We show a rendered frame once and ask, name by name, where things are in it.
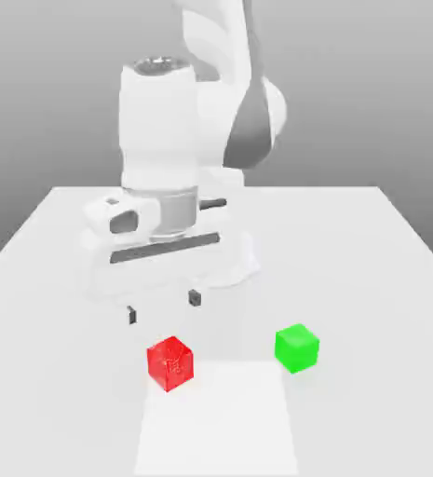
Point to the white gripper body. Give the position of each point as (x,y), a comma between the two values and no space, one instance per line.
(156,270)

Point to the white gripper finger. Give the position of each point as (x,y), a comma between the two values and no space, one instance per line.
(194,298)
(131,315)

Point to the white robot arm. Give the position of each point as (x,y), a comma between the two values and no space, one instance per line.
(156,130)

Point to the small red cube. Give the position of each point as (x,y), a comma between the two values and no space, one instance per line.
(169,363)

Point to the small green cube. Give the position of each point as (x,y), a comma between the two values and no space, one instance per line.
(296,348)

